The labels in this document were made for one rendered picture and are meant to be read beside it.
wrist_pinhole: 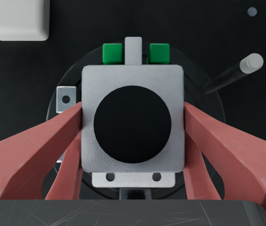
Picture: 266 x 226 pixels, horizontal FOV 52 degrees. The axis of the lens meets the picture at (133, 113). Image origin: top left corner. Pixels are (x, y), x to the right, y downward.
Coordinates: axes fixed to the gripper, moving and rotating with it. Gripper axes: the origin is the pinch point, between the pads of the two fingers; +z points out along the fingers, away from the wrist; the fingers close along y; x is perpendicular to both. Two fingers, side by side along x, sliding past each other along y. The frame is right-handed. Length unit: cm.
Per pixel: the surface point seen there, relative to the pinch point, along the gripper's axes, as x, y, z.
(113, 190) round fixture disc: 9.2, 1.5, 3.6
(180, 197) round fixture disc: 9.5, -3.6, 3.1
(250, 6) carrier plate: -1.3, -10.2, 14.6
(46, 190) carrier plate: 10.8, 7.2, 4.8
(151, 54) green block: -1.0, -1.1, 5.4
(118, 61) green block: -0.7, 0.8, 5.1
